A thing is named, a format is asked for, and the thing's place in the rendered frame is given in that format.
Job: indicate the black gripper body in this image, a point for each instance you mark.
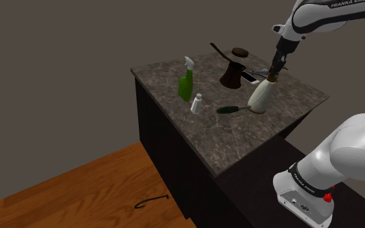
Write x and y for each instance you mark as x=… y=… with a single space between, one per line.
x=285 y=47

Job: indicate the cream bottle with brown neck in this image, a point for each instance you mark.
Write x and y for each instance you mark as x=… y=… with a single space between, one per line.
x=261 y=96

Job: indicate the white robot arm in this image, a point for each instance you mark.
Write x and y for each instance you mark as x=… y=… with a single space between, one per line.
x=353 y=148

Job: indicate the grey metal tool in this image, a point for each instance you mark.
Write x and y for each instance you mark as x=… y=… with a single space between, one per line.
x=259 y=72

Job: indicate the dark brown round disc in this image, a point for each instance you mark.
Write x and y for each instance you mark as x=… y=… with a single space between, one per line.
x=240 y=52

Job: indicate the white phone with black screen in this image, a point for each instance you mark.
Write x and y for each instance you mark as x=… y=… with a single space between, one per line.
x=250 y=79

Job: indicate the small white shaker bottle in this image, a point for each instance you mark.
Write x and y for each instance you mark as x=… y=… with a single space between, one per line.
x=196 y=104

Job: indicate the green spray bottle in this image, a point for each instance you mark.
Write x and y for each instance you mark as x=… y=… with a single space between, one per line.
x=186 y=86

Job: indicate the dark cabinet with marble top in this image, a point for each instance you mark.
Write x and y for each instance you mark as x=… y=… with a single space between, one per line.
x=220 y=132

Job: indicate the dark robot stand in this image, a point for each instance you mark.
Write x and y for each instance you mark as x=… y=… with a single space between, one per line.
x=251 y=189

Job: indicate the black hook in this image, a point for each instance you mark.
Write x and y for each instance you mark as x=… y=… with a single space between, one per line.
x=150 y=201

